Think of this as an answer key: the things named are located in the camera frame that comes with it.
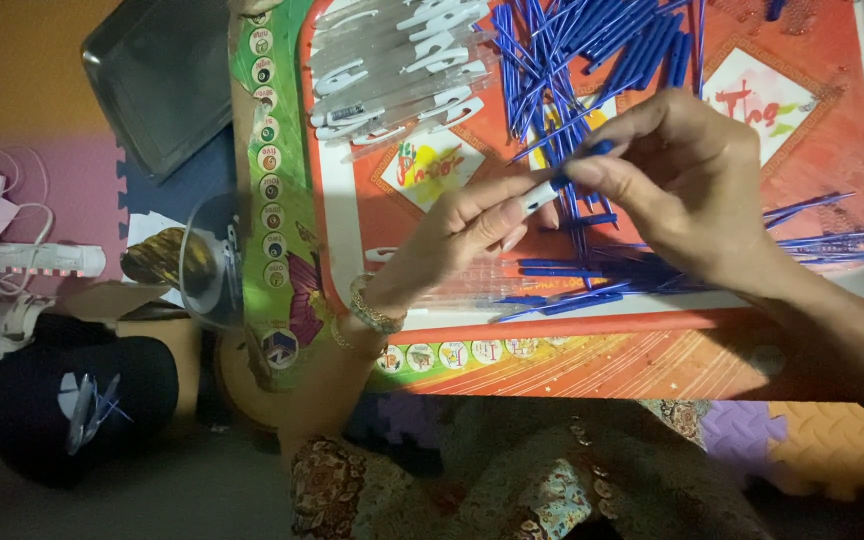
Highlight person's right hand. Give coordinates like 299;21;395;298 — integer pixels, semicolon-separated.
562;88;780;295

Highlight crumpled gold foil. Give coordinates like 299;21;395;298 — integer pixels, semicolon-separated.
120;227;216;291

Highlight heap of blue refills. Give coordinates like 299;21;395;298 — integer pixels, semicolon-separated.
490;191;864;325

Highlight purple and orange foam mat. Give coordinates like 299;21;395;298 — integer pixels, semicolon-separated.
698;399;864;502

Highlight person's left hand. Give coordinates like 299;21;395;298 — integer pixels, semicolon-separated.
363;171;562;316

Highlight bundle of clear pens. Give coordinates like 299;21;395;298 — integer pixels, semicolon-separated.
64;372;135;457

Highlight white plug adapter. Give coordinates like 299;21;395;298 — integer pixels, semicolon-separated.
0;294;55;354

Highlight black cap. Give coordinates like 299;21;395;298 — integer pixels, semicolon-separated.
0;335;180;490

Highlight short blue pen piece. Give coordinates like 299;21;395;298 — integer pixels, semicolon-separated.
552;138;618;189

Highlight red printed plastic tray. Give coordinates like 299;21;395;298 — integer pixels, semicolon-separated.
298;0;864;348

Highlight row of assembled clear pens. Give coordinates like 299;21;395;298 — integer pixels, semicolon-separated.
363;246;553;313

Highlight white power strip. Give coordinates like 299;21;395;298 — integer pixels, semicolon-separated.
0;241;108;279

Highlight clear white-tipped pen barrel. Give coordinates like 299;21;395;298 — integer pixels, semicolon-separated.
518;178;567;219

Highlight person's patterned clothing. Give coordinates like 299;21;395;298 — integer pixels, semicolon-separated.
289;396;778;540

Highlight thin gold bracelet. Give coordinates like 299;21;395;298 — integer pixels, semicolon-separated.
329;313;388;358

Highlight clear plastic cup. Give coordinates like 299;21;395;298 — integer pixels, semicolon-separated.
177;193;247;333

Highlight colourful printed children's table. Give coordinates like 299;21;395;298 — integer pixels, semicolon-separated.
229;0;864;402

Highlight pink and blue foam mat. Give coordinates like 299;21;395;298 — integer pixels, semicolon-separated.
0;123;238;301

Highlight white cables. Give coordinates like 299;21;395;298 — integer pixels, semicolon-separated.
0;144;55;298

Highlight dark grey plastic tray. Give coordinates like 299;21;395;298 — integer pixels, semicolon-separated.
81;0;235;183

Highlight pile of small metal springs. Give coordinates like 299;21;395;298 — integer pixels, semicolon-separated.
709;0;828;37

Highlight white paper sheet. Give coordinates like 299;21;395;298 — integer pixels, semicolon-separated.
126;211;189;309

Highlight pile of blue pen refills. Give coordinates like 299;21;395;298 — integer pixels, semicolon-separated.
488;0;711;230

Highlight pile of clear pen barrels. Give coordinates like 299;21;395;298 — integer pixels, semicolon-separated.
306;0;504;162

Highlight wide gold bracelet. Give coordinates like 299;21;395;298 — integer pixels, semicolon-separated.
348;273;408;336

